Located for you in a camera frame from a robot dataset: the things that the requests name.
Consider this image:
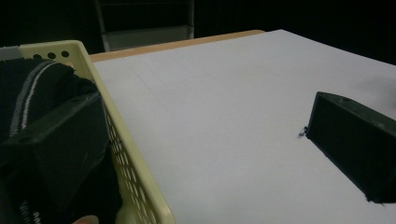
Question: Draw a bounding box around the desk with white metal frame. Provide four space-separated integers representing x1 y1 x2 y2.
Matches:
92 0 196 52

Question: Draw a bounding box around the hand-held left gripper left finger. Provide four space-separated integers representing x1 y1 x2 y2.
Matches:
0 92 110 224

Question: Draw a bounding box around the yellow plastic basket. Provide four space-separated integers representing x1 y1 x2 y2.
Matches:
0 39 177 224

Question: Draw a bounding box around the white board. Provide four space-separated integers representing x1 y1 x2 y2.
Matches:
92 29 396 224

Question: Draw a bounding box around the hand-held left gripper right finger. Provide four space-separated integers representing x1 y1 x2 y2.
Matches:
306 91 396 204

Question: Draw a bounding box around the black shirt with grey trim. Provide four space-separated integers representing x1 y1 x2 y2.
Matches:
0 58 124 224

